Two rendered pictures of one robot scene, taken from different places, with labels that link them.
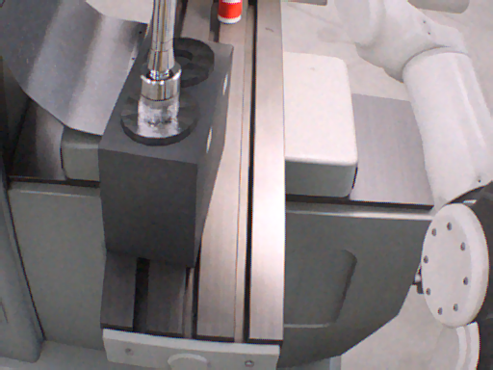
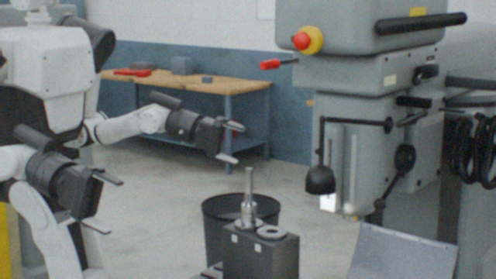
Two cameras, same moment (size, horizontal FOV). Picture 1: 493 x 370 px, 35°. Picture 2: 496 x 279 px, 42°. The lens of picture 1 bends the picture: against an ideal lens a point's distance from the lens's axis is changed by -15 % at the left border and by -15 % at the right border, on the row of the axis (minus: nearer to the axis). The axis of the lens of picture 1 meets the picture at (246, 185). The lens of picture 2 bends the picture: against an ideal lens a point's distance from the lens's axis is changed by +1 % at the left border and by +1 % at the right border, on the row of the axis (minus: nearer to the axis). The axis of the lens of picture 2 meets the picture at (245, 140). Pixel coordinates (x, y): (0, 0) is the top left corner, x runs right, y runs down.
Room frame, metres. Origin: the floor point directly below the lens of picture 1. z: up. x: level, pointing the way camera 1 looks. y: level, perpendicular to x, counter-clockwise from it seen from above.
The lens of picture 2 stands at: (1.93, -1.29, 1.87)
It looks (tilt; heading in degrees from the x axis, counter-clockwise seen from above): 14 degrees down; 131
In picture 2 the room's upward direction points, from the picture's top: straight up
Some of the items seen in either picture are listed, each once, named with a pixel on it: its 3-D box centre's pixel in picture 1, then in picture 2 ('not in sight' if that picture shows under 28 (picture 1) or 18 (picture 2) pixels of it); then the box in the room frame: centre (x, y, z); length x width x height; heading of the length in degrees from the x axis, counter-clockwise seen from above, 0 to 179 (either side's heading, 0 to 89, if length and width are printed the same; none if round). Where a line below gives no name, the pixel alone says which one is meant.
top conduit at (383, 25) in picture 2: not in sight; (424, 22); (1.25, 0.12, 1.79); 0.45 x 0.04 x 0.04; 93
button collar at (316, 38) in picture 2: not in sight; (308, 39); (1.11, -0.15, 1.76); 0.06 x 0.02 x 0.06; 3
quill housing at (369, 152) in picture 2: not in sight; (356, 148); (1.10, 0.08, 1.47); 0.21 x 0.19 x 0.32; 3
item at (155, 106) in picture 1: (159, 92); (249, 214); (0.72, 0.11, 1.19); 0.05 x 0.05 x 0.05
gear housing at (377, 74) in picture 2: not in sight; (366, 65); (1.10, 0.12, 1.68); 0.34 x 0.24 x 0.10; 93
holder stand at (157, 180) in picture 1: (167, 142); (260, 257); (0.77, 0.10, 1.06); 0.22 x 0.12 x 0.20; 175
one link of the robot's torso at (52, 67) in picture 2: not in sight; (25, 79); (0.39, -0.42, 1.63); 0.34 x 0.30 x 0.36; 106
